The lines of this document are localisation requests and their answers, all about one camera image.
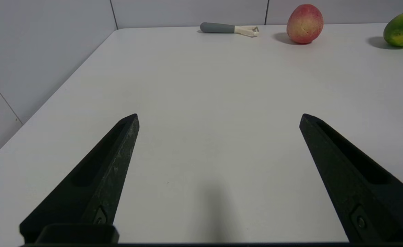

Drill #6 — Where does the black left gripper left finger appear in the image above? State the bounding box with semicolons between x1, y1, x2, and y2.
20;114;140;244

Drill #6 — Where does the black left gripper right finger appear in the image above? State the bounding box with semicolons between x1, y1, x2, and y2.
299;114;403;243

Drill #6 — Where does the red yellow peach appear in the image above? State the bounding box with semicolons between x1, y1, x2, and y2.
287;4;324;45

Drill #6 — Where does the grey handled white peeler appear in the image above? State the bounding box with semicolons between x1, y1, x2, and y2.
200;22;260;37

